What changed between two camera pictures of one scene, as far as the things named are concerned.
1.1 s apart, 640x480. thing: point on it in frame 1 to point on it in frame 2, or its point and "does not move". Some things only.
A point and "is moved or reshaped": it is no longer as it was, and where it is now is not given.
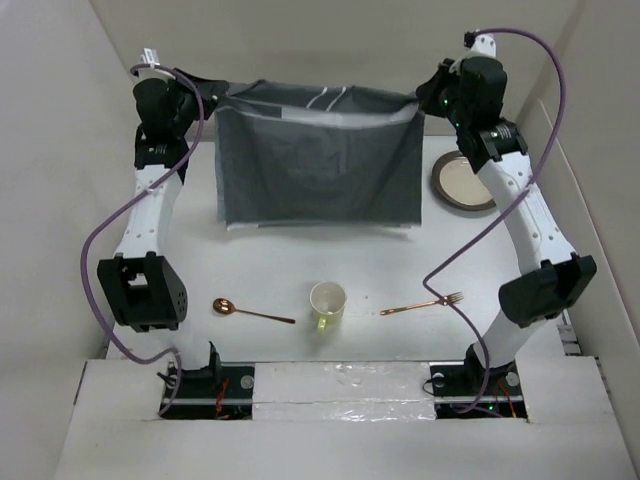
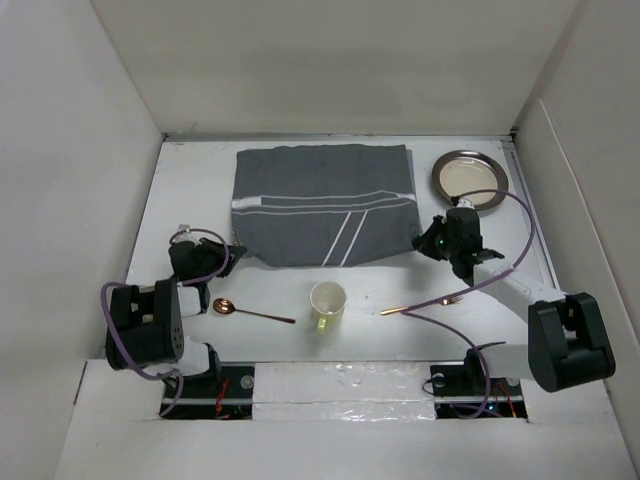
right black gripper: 430,89 to 424,242
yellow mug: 328,302 does not move
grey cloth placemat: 323,154 is moved or reshaped
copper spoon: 224,306 does not move
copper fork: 453,300 does not move
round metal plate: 457,183 does not move
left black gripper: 210,91 to 217,250
